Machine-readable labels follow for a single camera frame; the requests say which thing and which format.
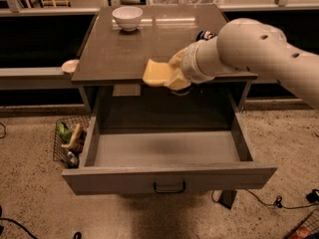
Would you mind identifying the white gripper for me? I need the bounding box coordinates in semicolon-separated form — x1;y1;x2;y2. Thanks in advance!
163;41;214;91

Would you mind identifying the yellow sponge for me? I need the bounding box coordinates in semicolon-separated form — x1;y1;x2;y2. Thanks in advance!
143;60;174;87

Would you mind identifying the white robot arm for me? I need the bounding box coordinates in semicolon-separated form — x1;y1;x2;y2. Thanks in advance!
163;18;319;110

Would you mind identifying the grey cabinet counter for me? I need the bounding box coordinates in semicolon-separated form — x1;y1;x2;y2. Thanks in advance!
71;3;259;86

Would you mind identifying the open grey top drawer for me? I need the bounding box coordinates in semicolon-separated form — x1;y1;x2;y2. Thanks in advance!
63;112;276;194

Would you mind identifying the blue soda can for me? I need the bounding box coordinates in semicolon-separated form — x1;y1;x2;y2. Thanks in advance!
196;30;216;41

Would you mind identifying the white ceramic bowl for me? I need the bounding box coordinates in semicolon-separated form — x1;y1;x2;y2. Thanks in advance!
112;6;143;31

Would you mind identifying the small white round dish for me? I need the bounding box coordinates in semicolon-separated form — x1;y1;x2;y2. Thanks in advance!
62;59;79;74

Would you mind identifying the green bag in basket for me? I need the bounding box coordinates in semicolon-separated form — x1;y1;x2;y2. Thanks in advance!
56;121;73;143

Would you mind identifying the tan brush in basket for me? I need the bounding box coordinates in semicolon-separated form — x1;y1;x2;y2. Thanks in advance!
62;123;83;152

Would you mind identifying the grey metal railing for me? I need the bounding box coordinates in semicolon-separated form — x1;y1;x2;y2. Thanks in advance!
1;0;319;89

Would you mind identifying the black drawer handle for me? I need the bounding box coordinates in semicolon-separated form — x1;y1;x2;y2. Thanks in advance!
153;181;186;194

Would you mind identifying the black wire basket on floor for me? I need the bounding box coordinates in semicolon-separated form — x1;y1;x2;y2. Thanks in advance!
53;116;90;168

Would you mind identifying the black floor cable right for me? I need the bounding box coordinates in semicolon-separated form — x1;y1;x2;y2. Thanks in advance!
244;188;319;211

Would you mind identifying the black floor cable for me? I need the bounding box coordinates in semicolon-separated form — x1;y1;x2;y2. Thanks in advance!
244;188;319;211
0;205;83;239

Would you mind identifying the wire basket bottom right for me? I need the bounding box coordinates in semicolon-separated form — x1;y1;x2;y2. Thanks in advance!
286;209;319;239

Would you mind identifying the black floor cable left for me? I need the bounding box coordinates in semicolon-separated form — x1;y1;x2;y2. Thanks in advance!
0;205;83;239

